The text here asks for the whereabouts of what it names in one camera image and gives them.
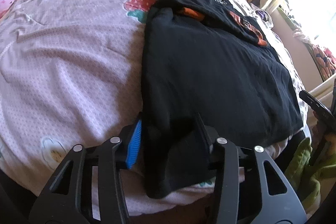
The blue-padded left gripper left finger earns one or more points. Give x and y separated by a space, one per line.
86 186

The lilac strawberry bear duvet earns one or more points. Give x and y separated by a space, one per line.
70 73

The patterned cloth on windowsill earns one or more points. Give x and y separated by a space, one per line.
323 57

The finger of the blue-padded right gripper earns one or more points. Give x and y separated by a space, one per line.
321 110

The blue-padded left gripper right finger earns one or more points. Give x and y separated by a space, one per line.
249 186

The purple cloth bundle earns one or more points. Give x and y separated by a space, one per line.
263 15

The black sweater orange cuffs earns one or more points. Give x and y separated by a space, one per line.
208 71

